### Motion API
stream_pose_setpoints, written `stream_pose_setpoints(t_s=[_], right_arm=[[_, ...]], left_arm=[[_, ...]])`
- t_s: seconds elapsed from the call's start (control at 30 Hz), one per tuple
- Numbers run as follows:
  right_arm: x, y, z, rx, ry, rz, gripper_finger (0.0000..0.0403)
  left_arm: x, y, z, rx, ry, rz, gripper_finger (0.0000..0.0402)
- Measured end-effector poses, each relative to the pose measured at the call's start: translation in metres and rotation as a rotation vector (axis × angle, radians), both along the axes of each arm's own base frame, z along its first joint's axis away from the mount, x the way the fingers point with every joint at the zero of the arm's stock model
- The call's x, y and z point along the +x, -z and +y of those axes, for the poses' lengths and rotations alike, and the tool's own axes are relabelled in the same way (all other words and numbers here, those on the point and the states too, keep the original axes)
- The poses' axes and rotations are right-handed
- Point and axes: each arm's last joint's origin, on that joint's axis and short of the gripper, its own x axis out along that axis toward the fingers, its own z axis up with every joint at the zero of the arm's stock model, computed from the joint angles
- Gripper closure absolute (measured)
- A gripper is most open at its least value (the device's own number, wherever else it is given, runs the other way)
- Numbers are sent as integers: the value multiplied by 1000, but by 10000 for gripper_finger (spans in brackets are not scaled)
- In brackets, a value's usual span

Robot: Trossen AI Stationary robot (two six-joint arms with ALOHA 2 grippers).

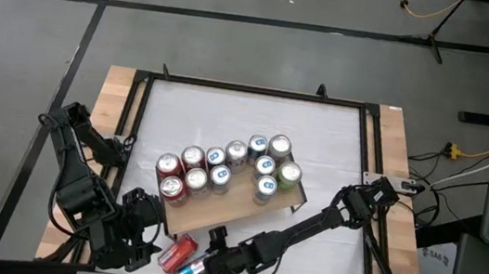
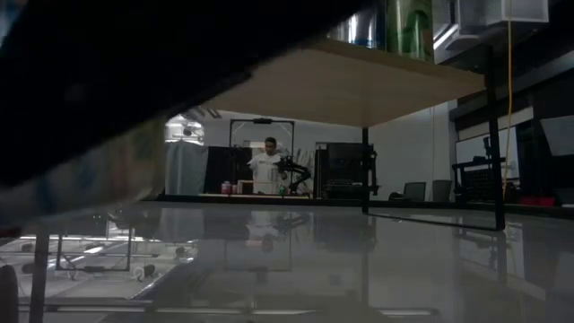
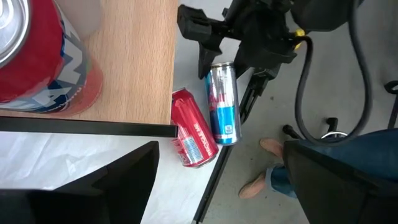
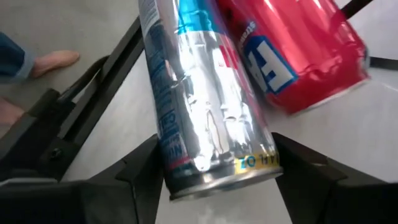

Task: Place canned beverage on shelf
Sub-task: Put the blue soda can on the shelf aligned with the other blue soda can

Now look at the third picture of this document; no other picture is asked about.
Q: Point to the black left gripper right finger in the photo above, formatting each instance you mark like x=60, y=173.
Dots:
x=339, y=193

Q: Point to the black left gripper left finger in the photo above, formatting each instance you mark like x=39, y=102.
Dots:
x=118, y=189

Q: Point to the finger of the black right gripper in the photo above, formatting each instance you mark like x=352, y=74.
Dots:
x=242, y=65
x=205, y=46

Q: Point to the blue silver Red Bull can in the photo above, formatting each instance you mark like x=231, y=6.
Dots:
x=224, y=105

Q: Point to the red can pale label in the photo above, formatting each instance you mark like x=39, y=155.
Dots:
x=192, y=130

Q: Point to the orange Fanta can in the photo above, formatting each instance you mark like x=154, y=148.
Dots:
x=40, y=62

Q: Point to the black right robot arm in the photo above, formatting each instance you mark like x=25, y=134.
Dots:
x=323, y=12

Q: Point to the light wooden shelf board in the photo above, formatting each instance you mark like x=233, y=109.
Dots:
x=136, y=62

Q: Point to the yellow tape tag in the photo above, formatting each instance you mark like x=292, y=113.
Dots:
x=300, y=32

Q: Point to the person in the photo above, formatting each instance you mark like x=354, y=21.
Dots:
x=357, y=149

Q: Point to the black chair base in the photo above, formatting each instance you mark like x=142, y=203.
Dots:
x=332, y=123

